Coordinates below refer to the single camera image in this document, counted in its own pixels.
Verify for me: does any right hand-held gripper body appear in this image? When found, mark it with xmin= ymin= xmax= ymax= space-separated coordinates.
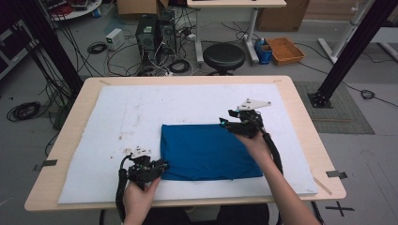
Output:
xmin=233 ymin=97 xmax=272 ymax=140

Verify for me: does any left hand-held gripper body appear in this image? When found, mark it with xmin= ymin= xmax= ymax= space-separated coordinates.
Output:
xmin=126 ymin=145 xmax=158 ymax=191

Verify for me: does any blue t-shirt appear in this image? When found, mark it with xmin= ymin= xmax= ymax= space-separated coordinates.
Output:
xmin=160 ymin=123 xmax=265 ymax=182

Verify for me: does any person's right hand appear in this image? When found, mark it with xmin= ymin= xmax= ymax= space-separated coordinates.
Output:
xmin=234 ymin=132 xmax=273 ymax=165

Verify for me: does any person's left hand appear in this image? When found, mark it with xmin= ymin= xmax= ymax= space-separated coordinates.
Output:
xmin=122 ymin=177 xmax=161 ymax=220

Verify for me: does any black round stool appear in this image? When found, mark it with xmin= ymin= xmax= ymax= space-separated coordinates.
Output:
xmin=202 ymin=42 xmax=247 ymax=77

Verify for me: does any white foam mat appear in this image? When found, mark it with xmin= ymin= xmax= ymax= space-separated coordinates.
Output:
xmin=57 ymin=82 xmax=319 ymax=205

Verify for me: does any blue box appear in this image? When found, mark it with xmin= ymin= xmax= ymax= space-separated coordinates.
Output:
xmin=253 ymin=37 xmax=273 ymax=66

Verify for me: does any orange tray box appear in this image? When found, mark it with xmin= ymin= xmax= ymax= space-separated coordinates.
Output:
xmin=266 ymin=37 xmax=306 ymax=67

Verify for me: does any person's dark lap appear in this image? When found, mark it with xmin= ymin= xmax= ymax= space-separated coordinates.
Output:
xmin=142 ymin=203 xmax=270 ymax=225

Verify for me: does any grey floor mat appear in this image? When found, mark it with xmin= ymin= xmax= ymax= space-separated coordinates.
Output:
xmin=294 ymin=81 xmax=375 ymax=136

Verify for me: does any grey tape piece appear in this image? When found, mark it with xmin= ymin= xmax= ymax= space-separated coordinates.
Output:
xmin=33 ymin=158 xmax=59 ymax=173
xmin=325 ymin=170 xmax=348 ymax=180

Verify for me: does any large cardboard box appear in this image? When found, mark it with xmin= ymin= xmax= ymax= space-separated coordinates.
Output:
xmin=255 ymin=0 xmax=311 ymax=33

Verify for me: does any white desk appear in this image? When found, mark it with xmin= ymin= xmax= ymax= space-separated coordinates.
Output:
xmin=186 ymin=0 xmax=287 ymax=65

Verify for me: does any black computer tower green sticker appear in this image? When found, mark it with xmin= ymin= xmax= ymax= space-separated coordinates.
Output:
xmin=135 ymin=14 xmax=160 ymax=65

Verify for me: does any black tape cross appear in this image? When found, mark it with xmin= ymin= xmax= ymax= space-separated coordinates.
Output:
xmin=325 ymin=201 xmax=356 ymax=218

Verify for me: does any white metal stand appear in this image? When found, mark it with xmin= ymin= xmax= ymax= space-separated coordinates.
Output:
xmin=316 ymin=0 xmax=377 ymax=66

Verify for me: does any white power supply box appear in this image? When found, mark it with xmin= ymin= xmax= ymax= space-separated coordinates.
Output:
xmin=105 ymin=27 xmax=126 ymax=51

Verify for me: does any round white table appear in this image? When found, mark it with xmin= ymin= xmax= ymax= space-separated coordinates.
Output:
xmin=46 ymin=0 xmax=104 ymax=22

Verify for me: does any grey rack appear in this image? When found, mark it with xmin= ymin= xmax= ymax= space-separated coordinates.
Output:
xmin=0 ymin=18 xmax=39 ymax=80

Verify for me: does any left hand-held gripper cable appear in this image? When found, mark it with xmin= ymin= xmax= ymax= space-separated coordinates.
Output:
xmin=115 ymin=154 xmax=133 ymax=223

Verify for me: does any hand-held gripper cable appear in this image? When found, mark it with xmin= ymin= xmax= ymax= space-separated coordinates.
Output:
xmin=115 ymin=154 xmax=133 ymax=223
xmin=262 ymin=131 xmax=284 ymax=176

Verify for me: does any right hand-held gripper cable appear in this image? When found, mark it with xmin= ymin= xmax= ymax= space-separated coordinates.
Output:
xmin=262 ymin=131 xmax=284 ymax=176

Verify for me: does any black metal frame post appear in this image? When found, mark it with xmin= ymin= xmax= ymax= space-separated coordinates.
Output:
xmin=14 ymin=0 xmax=84 ymax=96
xmin=307 ymin=0 xmax=398 ymax=109

